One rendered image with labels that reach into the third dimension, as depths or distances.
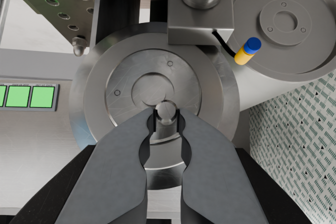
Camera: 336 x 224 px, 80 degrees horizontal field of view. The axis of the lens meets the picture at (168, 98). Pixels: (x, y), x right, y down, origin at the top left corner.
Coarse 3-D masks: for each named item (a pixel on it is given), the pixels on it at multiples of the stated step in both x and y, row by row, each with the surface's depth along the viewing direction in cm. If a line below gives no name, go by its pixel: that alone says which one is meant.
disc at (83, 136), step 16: (128, 32) 19; (144, 32) 19; (96, 48) 18; (208, 48) 18; (80, 64) 18; (224, 64) 18; (80, 80) 18; (224, 80) 18; (80, 96) 17; (224, 96) 17; (80, 112) 17; (224, 112) 17; (80, 128) 17; (224, 128) 17; (80, 144) 17; (160, 176) 16; (176, 176) 16
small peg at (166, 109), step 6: (162, 102) 12; (168, 102) 12; (156, 108) 12; (162, 108) 12; (168, 108) 12; (174, 108) 12; (156, 114) 12; (162, 114) 12; (168, 114) 12; (174, 114) 12; (162, 120) 12; (168, 120) 12; (174, 120) 14
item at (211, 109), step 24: (120, 48) 17; (144, 48) 17; (168, 48) 17; (192, 48) 17; (96, 72) 17; (216, 72) 17; (96, 96) 16; (216, 96) 16; (96, 120) 16; (216, 120) 16; (168, 144) 16; (144, 168) 15
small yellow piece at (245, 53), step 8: (216, 32) 15; (248, 40) 11; (256, 40) 11; (224, 48) 14; (240, 48) 12; (248, 48) 11; (256, 48) 11; (232, 56) 14; (240, 56) 13; (248, 56) 12; (240, 64) 13
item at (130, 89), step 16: (128, 64) 16; (144, 64) 16; (160, 64) 16; (176, 64) 16; (112, 80) 16; (128, 80) 16; (144, 80) 16; (160, 80) 16; (176, 80) 16; (192, 80) 16; (112, 96) 15; (128, 96) 15; (144, 96) 15; (160, 96) 15; (176, 96) 15; (192, 96) 15; (112, 112) 15; (128, 112) 15; (192, 112) 15; (160, 128) 15
